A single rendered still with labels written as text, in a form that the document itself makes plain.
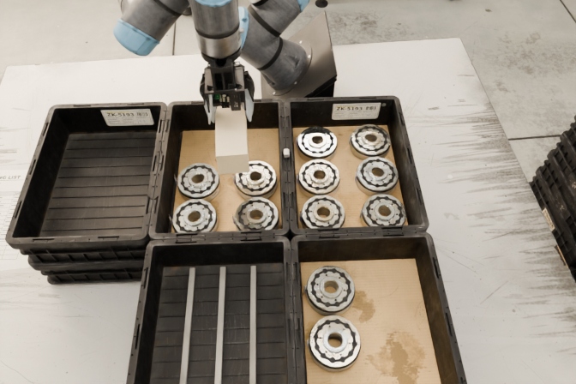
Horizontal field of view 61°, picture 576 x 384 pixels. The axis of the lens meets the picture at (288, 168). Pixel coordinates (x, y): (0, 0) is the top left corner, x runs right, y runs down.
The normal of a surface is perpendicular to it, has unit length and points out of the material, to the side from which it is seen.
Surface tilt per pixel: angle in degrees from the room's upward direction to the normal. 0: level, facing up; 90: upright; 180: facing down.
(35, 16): 0
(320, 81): 43
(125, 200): 0
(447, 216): 0
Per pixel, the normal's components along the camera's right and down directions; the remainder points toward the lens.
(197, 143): 0.00, -0.58
